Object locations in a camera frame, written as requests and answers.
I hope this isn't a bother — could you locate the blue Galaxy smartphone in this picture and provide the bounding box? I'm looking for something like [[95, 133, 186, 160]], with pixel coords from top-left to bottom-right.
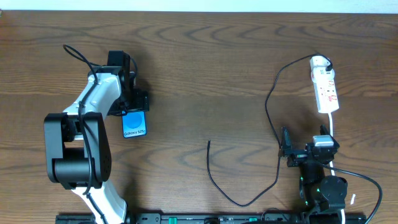
[[122, 111, 147, 138]]

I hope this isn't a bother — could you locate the black charger cable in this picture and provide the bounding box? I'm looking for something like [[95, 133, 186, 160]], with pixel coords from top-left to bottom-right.
[[206, 53, 334, 208]]

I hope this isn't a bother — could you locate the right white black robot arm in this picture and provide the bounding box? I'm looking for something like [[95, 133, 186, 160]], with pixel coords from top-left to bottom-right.
[[280, 125, 348, 217]]

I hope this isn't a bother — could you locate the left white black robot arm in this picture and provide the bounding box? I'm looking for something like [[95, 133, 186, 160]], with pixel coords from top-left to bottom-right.
[[44, 45, 149, 223]]

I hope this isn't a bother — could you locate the white USB charger adapter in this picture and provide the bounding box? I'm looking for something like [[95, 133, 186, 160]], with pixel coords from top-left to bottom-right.
[[310, 55, 333, 75]]

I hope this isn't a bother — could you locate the white power strip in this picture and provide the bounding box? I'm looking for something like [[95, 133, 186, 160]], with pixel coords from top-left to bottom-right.
[[311, 68, 340, 114]]

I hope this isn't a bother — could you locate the white paper scrap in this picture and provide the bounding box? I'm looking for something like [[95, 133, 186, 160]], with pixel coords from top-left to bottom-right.
[[350, 194, 356, 205]]

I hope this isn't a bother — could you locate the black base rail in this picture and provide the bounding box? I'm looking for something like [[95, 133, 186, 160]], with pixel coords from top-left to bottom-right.
[[55, 212, 366, 224]]

